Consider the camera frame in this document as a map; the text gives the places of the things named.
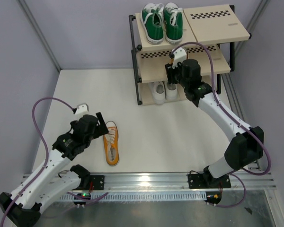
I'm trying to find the orange canvas sneaker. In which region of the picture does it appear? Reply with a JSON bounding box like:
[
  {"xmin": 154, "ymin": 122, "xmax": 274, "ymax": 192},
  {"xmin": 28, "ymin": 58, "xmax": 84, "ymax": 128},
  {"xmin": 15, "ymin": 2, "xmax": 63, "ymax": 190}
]
[{"xmin": 103, "ymin": 121, "xmax": 119, "ymax": 166}]

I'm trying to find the white sneaker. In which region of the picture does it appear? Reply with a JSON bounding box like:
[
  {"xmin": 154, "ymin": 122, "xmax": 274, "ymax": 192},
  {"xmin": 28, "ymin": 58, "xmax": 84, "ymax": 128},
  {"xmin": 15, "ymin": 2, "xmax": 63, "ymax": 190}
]
[
  {"xmin": 148, "ymin": 81, "xmax": 166, "ymax": 105},
  {"xmin": 164, "ymin": 81, "xmax": 178, "ymax": 101}
]

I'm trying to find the green sneaker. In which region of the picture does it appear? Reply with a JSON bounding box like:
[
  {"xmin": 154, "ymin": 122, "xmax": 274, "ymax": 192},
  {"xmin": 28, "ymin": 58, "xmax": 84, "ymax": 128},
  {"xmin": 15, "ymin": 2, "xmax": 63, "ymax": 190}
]
[
  {"xmin": 141, "ymin": 3, "xmax": 164, "ymax": 45},
  {"xmin": 163, "ymin": 2, "xmax": 183, "ymax": 44}
]

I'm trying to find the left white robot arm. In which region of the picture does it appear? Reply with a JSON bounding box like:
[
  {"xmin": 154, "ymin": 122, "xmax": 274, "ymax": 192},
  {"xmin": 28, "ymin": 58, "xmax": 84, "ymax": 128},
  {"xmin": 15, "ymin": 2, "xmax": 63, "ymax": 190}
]
[{"xmin": 0, "ymin": 112, "xmax": 108, "ymax": 227}]

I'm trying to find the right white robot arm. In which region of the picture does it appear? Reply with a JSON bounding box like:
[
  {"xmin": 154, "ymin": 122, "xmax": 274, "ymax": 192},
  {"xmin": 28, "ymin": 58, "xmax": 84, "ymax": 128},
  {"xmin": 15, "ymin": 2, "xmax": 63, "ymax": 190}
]
[{"xmin": 165, "ymin": 59, "xmax": 264, "ymax": 188}]

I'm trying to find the beige black shoe shelf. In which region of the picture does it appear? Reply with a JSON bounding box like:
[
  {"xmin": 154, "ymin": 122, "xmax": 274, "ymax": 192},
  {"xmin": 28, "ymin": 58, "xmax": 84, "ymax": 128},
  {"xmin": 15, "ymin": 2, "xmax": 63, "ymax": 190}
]
[{"xmin": 129, "ymin": 4, "xmax": 251, "ymax": 105}]

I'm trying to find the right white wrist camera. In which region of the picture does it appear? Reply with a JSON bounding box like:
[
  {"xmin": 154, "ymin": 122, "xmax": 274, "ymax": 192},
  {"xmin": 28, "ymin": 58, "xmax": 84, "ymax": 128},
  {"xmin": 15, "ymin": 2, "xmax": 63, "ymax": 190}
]
[{"xmin": 169, "ymin": 47, "xmax": 188, "ymax": 67}]

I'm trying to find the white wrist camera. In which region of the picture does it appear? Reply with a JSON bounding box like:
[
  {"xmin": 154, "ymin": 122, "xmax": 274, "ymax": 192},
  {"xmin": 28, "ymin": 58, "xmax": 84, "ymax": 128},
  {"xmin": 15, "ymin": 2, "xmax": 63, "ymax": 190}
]
[
  {"xmin": 74, "ymin": 103, "xmax": 89, "ymax": 116},
  {"xmin": 169, "ymin": 47, "xmax": 188, "ymax": 67}
]

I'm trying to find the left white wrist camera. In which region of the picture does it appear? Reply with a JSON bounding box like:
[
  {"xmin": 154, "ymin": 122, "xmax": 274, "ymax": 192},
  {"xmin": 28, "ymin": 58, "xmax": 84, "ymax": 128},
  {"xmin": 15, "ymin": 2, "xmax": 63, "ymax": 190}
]
[{"xmin": 74, "ymin": 103, "xmax": 89, "ymax": 116}]

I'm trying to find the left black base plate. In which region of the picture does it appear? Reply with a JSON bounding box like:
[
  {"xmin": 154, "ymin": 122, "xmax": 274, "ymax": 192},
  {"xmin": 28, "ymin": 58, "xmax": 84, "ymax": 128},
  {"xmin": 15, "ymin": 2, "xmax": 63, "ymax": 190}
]
[{"xmin": 87, "ymin": 175, "xmax": 105, "ymax": 191}]

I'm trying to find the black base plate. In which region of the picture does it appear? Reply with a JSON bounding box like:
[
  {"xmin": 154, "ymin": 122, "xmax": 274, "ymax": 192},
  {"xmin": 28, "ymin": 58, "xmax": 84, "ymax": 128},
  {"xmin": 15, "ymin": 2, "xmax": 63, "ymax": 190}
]
[
  {"xmin": 87, "ymin": 175, "xmax": 105, "ymax": 191},
  {"xmin": 187, "ymin": 170, "xmax": 231, "ymax": 189}
]

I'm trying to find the aluminium mounting rail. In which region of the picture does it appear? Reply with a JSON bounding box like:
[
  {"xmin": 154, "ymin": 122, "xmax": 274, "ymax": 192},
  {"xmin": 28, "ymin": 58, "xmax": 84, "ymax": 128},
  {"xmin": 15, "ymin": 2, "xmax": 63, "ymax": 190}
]
[{"xmin": 22, "ymin": 171, "xmax": 277, "ymax": 192}]

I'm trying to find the slotted grey cable duct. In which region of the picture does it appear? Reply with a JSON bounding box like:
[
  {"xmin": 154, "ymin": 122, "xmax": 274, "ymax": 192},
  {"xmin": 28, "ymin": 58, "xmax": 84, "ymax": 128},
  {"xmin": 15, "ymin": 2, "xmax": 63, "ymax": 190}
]
[{"xmin": 56, "ymin": 192, "xmax": 208, "ymax": 202}]

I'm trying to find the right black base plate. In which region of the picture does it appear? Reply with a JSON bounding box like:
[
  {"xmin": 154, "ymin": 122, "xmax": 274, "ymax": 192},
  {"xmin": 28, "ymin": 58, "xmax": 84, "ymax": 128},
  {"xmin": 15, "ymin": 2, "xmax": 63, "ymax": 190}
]
[{"xmin": 187, "ymin": 170, "xmax": 231, "ymax": 189}]

